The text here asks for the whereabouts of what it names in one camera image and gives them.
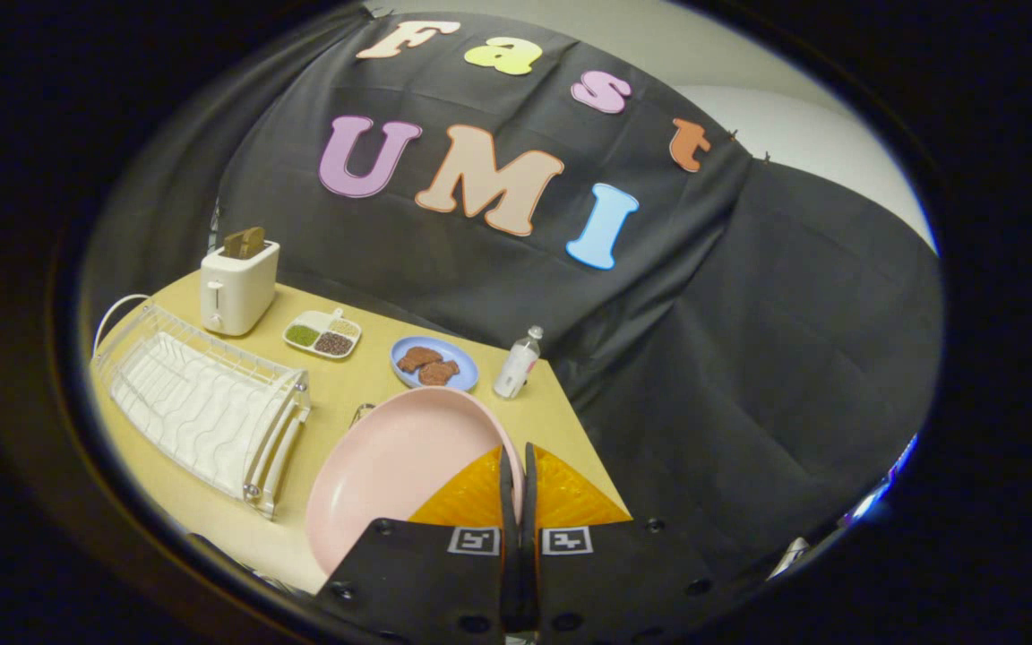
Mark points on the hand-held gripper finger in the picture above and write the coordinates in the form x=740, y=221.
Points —
x=529, y=537
x=508, y=537

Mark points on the pink plate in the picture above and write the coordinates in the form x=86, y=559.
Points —
x=391, y=475

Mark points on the small blue plate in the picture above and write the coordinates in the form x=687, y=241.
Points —
x=460, y=374

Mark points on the white divided snack dish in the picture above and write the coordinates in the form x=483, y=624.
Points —
x=323, y=336

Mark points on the clear plastic bottle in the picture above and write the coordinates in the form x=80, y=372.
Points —
x=516, y=367

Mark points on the brown cookie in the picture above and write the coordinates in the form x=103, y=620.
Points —
x=417, y=358
x=438, y=373

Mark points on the clear glass object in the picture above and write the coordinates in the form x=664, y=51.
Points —
x=362, y=414

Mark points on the black backdrop cloth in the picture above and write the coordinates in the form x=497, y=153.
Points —
x=659, y=358

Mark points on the white toaster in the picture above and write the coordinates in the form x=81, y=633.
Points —
x=238, y=291

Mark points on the brown toast slice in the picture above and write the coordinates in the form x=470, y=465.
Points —
x=245, y=242

